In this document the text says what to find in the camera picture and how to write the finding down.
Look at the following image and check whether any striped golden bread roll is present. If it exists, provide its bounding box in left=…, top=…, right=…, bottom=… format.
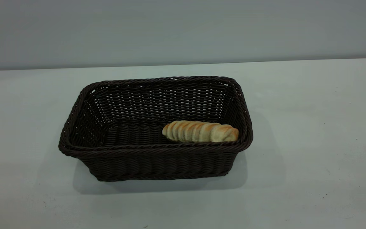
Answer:
left=162, top=120, right=240, bottom=143

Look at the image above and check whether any dark brown woven basket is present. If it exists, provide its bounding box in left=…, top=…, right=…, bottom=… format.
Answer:
left=58, top=76, right=254, bottom=182

